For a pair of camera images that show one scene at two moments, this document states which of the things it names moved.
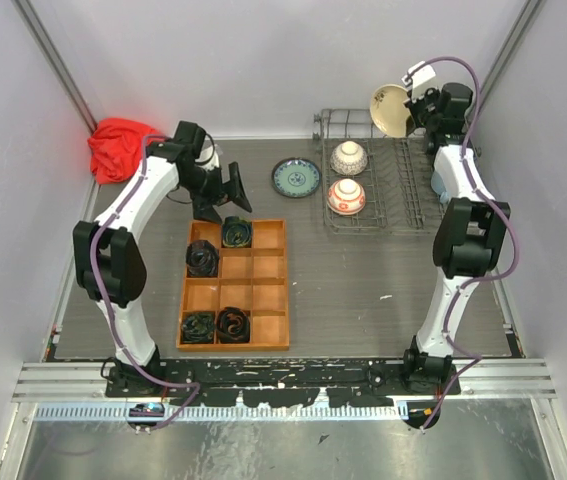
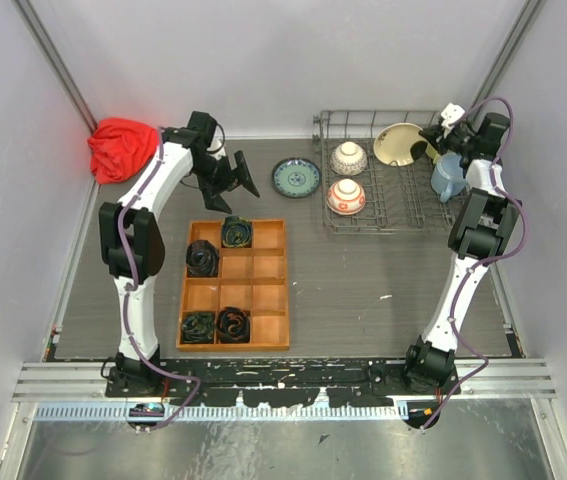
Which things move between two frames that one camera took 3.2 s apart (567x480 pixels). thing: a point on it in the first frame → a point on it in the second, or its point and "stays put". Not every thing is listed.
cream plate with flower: [389, 113] → [393, 143]
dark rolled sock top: [237, 232] stays put
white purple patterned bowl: [349, 158] stays put
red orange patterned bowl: [346, 197] stays put
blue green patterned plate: [295, 177] stays put
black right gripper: [412, 105] → [435, 137]
